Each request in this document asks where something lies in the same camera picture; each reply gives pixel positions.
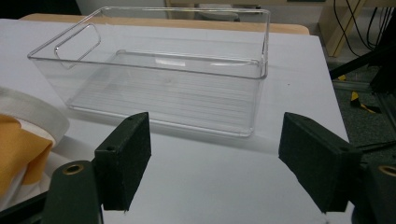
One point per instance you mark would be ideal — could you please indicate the clear plastic container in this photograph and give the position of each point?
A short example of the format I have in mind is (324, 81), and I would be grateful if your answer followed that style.
(171, 93)

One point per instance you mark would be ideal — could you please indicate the light wooden desk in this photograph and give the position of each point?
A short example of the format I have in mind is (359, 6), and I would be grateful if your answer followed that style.
(336, 28)

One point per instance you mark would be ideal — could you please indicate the aluminium floor rail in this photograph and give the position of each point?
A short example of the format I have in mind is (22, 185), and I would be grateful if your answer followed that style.
(387, 105)

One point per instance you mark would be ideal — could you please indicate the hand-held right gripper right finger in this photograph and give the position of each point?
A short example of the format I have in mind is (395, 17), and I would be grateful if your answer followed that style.
(317, 161)

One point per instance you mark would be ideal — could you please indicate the white table cover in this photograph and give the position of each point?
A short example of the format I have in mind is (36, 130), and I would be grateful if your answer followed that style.
(218, 174)

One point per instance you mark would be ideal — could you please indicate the black metal stand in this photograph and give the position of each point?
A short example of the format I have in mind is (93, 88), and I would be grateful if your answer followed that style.
(379, 59)

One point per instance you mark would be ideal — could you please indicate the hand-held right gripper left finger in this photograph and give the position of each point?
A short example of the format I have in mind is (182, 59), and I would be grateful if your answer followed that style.
(123, 161)

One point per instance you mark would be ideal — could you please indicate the dark curtain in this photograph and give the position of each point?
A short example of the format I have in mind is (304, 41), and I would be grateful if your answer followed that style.
(34, 7)

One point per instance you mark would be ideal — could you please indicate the white canvas tote bag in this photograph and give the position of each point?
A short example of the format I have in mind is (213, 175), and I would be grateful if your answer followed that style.
(18, 140)

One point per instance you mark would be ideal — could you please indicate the yellow black floor tape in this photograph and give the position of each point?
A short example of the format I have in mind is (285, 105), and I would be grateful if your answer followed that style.
(356, 99)

